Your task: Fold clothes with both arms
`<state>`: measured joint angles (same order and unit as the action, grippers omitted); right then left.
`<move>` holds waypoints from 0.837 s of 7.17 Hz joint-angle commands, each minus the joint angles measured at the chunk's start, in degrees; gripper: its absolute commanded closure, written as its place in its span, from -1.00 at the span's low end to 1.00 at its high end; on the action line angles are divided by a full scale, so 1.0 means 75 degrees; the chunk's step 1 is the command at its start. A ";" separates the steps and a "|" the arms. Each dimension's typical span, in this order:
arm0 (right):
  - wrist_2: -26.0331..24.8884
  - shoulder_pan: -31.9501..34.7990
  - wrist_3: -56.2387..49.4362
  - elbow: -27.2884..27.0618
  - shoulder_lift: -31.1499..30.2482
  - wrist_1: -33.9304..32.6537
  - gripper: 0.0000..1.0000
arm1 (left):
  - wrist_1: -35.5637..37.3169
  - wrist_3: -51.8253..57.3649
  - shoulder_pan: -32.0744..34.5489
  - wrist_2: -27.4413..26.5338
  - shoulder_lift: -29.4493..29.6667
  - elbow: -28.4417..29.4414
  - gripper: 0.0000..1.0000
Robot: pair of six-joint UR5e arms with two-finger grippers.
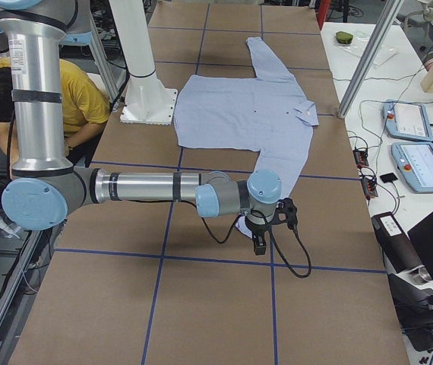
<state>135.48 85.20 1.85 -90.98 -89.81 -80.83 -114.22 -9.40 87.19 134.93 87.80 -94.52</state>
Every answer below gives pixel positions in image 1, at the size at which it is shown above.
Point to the small black pad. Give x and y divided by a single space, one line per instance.
388 177

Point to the light blue striped shirt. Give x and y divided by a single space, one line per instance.
268 114

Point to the green cloth pouch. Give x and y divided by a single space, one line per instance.
343 38

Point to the lower teach pendant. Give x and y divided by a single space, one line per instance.
414 162

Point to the teach pendant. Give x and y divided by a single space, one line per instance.
407 121
414 162

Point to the black electronics module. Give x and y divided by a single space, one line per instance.
361 158

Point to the black label box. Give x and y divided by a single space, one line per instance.
394 242

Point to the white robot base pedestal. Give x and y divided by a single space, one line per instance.
146 100

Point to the person in yellow shirt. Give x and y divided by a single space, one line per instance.
83 106

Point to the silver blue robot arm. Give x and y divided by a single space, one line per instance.
47 187

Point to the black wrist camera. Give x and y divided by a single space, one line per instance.
286 213

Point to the aluminium frame post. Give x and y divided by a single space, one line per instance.
378 34

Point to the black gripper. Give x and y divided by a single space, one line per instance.
256 230

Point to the upper teach pendant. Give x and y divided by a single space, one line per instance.
407 121

